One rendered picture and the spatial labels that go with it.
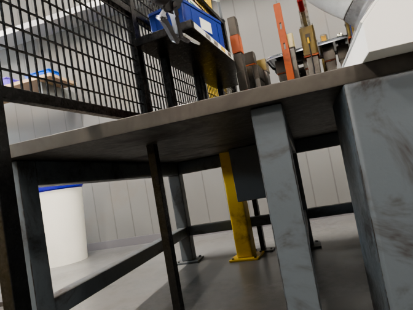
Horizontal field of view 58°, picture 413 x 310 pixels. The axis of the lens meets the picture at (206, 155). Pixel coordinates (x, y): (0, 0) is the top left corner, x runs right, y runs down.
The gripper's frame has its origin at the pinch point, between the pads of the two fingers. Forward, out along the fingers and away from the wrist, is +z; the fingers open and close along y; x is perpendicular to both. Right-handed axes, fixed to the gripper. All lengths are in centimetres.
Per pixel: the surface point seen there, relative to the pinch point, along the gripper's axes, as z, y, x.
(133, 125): -18.0, 34.1, 11.7
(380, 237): 8, 30, 69
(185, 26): 4.2, 2.9, -11.5
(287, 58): 58, -8, -6
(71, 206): 112, 165, -180
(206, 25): 25.6, -3.8, -25.9
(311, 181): 245, 53, -50
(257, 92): -5.9, 13.2, 33.5
